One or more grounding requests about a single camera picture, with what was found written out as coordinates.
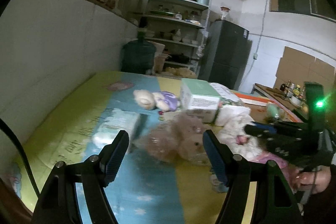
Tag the glass jar on refrigerator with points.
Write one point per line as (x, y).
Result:
(224, 12)

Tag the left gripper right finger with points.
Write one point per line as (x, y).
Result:
(220, 157)

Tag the black refrigerator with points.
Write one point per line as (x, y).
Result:
(226, 54)

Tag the small white tissue pack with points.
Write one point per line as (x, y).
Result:
(116, 121)

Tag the metal kitchen shelf rack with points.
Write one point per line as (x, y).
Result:
(181, 26)

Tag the cream teddy bear purple dress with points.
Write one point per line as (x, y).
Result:
(164, 101)

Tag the counter with condiment bottles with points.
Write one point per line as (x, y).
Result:
(284, 96)

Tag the person's right hand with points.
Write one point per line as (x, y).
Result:
(316, 181)

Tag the cardboard sheet on wall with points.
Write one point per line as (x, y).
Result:
(298, 67)

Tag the colourful cartoon bed sheet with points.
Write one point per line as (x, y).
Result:
(131, 148)

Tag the blue water jug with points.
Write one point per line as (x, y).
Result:
(138, 55)

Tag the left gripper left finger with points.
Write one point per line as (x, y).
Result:
(111, 157)

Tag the green soft sponge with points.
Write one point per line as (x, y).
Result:
(272, 111)

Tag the orange rimmed cardboard tray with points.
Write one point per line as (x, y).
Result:
(258, 104)

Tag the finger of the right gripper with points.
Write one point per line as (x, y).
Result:
(260, 130)

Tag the white fluffy plush toy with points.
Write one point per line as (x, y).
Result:
(238, 141)

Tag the mint green white box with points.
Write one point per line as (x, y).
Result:
(198, 98)

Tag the pink plush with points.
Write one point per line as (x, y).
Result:
(181, 137)

